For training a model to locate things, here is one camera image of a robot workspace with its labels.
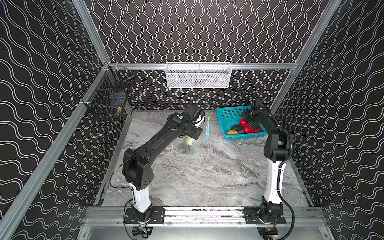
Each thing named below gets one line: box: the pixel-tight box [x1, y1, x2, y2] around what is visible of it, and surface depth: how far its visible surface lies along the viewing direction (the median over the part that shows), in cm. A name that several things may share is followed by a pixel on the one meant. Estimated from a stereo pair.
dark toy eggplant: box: [230, 124, 243, 132], surface depth 108 cm
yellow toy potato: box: [226, 130, 239, 135], surface depth 105 cm
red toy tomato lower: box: [243, 125, 252, 134], surface depth 106 cm
